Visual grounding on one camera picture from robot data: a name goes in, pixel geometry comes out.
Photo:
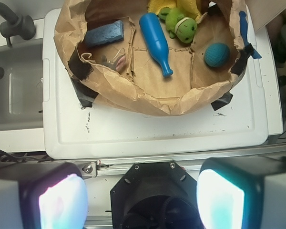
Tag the gray plush bunny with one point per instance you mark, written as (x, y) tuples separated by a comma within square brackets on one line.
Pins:
[(116, 65)]

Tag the blue sponge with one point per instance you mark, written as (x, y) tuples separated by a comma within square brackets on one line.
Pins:
[(109, 33)]

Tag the blue tape strip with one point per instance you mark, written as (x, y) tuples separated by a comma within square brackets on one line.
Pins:
[(244, 31)]

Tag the green plush frog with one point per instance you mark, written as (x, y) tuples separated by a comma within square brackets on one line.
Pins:
[(178, 25)]

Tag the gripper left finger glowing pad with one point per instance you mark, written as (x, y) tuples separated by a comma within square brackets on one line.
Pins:
[(44, 195)]

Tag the yellow cloth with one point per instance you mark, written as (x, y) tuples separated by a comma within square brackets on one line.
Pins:
[(190, 8)]

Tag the brown paper bag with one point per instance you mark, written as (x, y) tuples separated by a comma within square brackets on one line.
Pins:
[(140, 86)]

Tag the blue plastic bottle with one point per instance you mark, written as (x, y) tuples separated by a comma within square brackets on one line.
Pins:
[(156, 42)]

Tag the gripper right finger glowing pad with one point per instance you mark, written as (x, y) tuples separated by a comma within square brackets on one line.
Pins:
[(242, 192)]

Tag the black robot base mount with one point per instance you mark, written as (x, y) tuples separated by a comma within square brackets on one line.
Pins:
[(158, 195)]

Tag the dark gray faucet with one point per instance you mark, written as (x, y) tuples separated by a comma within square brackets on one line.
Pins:
[(15, 25)]

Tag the blue ball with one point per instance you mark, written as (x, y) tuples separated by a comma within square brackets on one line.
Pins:
[(217, 55)]

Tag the gray sink basin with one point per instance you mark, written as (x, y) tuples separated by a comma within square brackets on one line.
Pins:
[(21, 92)]

